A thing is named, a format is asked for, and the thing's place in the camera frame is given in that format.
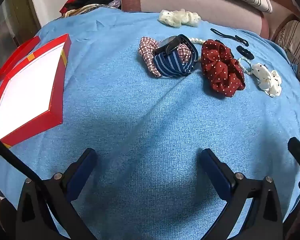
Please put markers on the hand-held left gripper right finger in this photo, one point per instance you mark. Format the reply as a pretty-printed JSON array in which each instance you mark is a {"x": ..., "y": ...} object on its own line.
[{"x": 211, "y": 165}]

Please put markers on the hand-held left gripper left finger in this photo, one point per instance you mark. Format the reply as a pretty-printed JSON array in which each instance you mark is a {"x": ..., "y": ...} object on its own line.
[{"x": 86, "y": 165}]

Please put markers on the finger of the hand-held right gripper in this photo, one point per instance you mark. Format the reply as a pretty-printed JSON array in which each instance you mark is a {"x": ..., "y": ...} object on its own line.
[{"x": 299, "y": 152}]

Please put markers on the white black-dotted scrunchie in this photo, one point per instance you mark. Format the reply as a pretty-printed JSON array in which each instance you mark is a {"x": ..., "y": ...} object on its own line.
[{"x": 266, "y": 78}]

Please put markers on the red polka dot scrunchie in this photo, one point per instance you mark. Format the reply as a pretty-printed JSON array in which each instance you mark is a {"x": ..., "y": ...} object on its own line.
[{"x": 221, "y": 67}]

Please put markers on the red box with white lining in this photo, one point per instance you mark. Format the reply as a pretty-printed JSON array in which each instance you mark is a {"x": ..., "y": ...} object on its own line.
[{"x": 27, "y": 85}]

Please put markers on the blue striped scrunchie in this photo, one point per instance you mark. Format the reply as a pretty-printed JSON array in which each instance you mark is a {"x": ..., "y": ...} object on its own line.
[{"x": 175, "y": 65}]

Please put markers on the black wristband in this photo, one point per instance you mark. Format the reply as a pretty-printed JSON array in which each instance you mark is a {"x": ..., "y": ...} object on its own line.
[{"x": 168, "y": 44}]

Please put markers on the red white plaid scrunchie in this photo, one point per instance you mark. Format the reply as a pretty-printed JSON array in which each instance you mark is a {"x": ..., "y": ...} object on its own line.
[{"x": 146, "y": 51}]

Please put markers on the blue blanket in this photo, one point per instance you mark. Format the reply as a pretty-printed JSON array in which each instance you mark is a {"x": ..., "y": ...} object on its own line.
[{"x": 140, "y": 120}]

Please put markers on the red box lid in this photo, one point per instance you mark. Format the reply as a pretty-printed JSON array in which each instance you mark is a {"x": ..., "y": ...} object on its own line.
[{"x": 17, "y": 56}]

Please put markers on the cream dotted scrunchie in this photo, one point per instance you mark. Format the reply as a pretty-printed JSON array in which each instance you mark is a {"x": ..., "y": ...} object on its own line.
[{"x": 176, "y": 18}]

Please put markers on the yellow patterned scarf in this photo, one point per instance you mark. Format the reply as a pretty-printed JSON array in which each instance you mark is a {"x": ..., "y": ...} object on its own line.
[{"x": 82, "y": 10}]

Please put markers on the dark wooden cabinet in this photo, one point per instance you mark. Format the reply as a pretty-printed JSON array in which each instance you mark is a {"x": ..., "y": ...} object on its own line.
[{"x": 12, "y": 12}]

